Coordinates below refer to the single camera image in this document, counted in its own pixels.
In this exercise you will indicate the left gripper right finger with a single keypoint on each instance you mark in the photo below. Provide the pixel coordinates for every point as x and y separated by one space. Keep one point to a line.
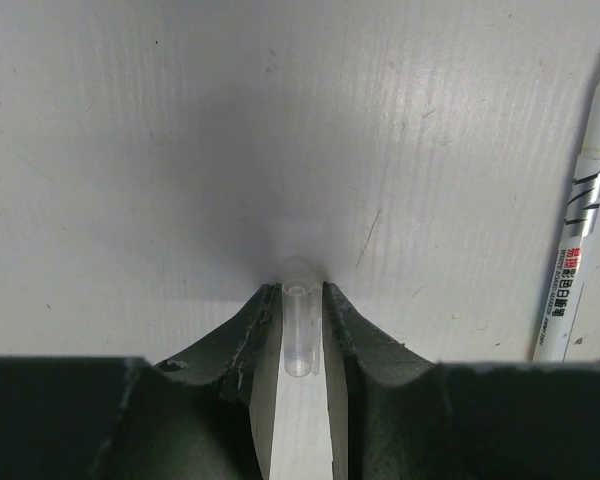
395 415

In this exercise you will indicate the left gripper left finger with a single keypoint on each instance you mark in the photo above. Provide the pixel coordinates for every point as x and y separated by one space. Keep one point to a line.
206 412

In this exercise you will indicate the white pen clear cap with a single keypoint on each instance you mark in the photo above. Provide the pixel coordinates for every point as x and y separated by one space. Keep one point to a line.
574 251

